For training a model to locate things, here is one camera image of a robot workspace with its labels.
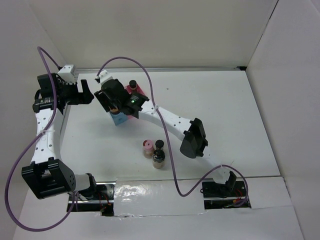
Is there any small black-cap spice bottle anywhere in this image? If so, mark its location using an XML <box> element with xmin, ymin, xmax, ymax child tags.
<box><xmin>128</xmin><ymin>80</ymin><xmax>138</xmax><ymax>92</ymax></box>

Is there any black-cap spice bottle front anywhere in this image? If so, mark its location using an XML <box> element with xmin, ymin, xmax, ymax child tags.
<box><xmin>152</xmin><ymin>149</ymin><xmax>166</xmax><ymax>169</ymax></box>

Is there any red-cap jar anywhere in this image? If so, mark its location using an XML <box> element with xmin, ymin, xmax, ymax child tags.
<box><xmin>109</xmin><ymin>107</ymin><xmax>120</xmax><ymax>115</ymax></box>

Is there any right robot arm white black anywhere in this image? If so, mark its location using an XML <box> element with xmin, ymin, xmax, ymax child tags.
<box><xmin>94</xmin><ymin>76</ymin><xmax>222</xmax><ymax>168</ymax></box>

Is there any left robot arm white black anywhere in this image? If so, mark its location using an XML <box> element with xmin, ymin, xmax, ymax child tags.
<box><xmin>21</xmin><ymin>73</ymin><xmax>99</xmax><ymax>200</ymax></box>

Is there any pink drawer box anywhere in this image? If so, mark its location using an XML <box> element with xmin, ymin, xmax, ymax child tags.
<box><xmin>122</xmin><ymin>85</ymin><xmax>150</xmax><ymax>119</ymax></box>

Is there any blue drawer box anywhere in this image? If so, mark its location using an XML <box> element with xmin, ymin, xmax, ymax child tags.
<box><xmin>110</xmin><ymin>112</ymin><xmax>128</xmax><ymax>126</ymax></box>

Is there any pink-cap spice bottle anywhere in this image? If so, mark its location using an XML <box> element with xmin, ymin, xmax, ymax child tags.
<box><xmin>142</xmin><ymin>139</ymin><xmax>155</xmax><ymax>159</ymax></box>

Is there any white taped front cover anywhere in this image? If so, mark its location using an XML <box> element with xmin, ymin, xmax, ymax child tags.
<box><xmin>113</xmin><ymin>180</ymin><xmax>207</xmax><ymax>217</ymax></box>

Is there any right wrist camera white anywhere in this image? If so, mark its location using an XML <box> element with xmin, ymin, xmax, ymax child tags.
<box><xmin>94</xmin><ymin>70</ymin><xmax>113</xmax><ymax>85</ymax></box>

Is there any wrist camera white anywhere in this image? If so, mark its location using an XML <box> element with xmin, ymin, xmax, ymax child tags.
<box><xmin>57</xmin><ymin>64</ymin><xmax>77</xmax><ymax>84</ymax></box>
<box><xmin>94</xmin><ymin>70</ymin><xmax>113</xmax><ymax>85</ymax></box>

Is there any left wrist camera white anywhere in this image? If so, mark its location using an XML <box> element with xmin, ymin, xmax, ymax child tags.
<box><xmin>57</xmin><ymin>64</ymin><xmax>77</xmax><ymax>84</ymax></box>

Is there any aluminium rail back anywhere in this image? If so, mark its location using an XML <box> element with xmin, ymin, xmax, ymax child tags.
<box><xmin>73</xmin><ymin>65</ymin><xmax>247</xmax><ymax>74</ymax></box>

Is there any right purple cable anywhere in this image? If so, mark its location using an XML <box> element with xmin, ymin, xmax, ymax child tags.
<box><xmin>97</xmin><ymin>56</ymin><xmax>250</xmax><ymax>207</ymax></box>

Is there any purple cable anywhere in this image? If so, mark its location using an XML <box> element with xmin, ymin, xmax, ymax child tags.
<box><xmin>4</xmin><ymin>46</ymin><xmax>78</xmax><ymax>232</ymax></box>
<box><xmin>97</xmin><ymin>56</ymin><xmax>250</xmax><ymax>207</ymax></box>

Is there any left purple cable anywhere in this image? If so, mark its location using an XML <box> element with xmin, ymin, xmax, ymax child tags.
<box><xmin>4</xmin><ymin>46</ymin><xmax>78</xmax><ymax>232</ymax></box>

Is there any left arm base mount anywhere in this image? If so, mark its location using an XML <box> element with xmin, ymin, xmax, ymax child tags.
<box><xmin>66</xmin><ymin>173</ymin><xmax>116</xmax><ymax>217</ymax></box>

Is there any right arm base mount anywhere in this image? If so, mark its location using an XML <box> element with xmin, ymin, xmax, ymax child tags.
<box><xmin>200</xmin><ymin>171</ymin><xmax>251</xmax><ymax>210</ymax></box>

